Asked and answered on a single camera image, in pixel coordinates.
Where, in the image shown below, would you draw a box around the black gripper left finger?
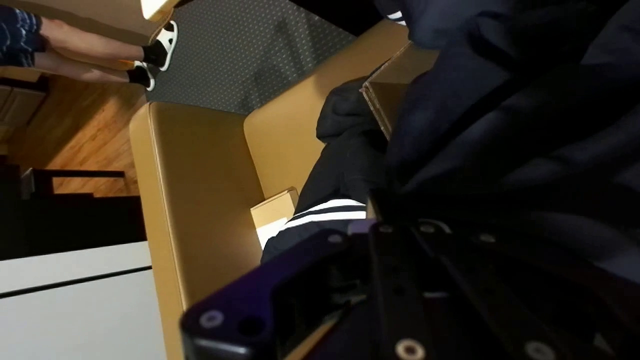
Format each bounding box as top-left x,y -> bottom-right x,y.
178,218 -> 400,360

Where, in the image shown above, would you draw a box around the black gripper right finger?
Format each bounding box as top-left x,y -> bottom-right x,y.
396,218 -> 640,360

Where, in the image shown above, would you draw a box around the black cloth with white stripes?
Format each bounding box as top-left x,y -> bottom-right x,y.
261,0 -> 640,286

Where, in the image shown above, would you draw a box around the small wooden block box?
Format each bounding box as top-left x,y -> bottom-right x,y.
248,189 -> 300,250

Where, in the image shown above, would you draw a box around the open cardboard box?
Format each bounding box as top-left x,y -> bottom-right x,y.
359,42 -> 444,145

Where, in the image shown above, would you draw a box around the black and white shoe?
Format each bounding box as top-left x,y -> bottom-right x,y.
127,61 -> 158,95
155,18 -> 180,75

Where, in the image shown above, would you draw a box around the bare person leg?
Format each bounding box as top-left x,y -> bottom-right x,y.
37,16 -> 164,66
31,51 -> 153,89

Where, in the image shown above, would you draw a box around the light wooden bench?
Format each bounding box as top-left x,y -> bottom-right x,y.
0,0 -> 183,48

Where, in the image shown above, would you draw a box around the blue patterned shorts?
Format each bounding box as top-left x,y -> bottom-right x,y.
0,6 -> 46,69

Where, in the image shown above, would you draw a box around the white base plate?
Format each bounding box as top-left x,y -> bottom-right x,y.
0,240 -> 168,360

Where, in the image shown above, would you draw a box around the black base frame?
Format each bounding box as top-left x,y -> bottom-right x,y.
0,159 -> 149,263

